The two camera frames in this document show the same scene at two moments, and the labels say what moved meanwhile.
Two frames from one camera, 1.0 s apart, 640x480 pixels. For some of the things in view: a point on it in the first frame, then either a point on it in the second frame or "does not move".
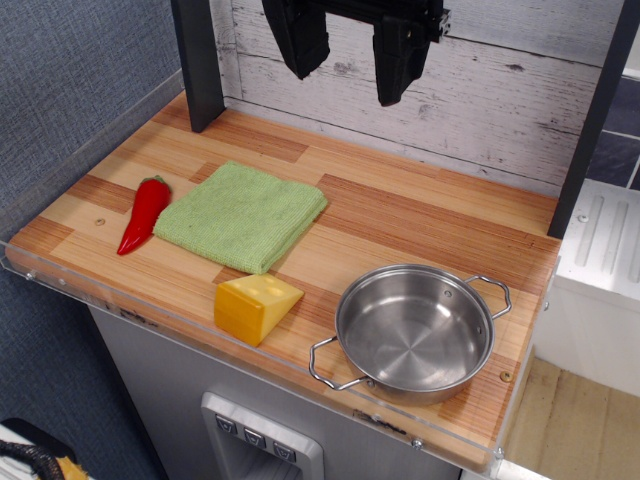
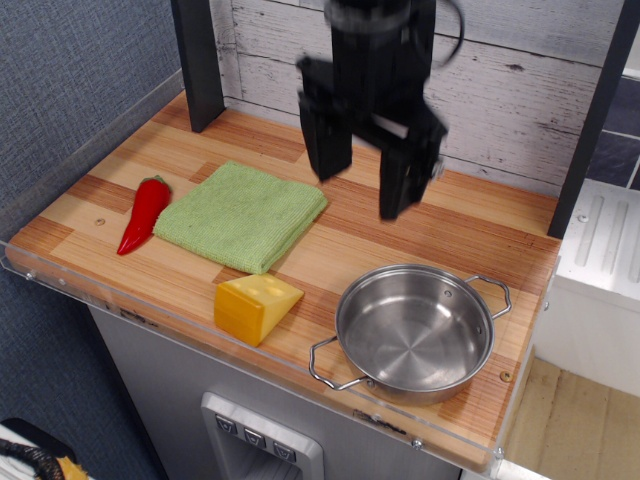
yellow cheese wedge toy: (246, 308) does not move
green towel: (235, 215) does not move
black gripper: (400, 46) -> (376, 85)
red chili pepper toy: (153, 197) does not move
